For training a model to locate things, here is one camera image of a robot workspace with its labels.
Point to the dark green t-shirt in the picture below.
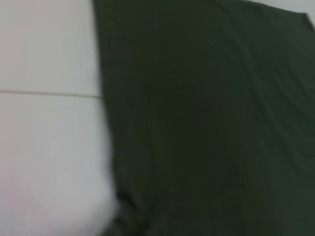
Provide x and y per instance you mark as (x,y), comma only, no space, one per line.
(209,123)

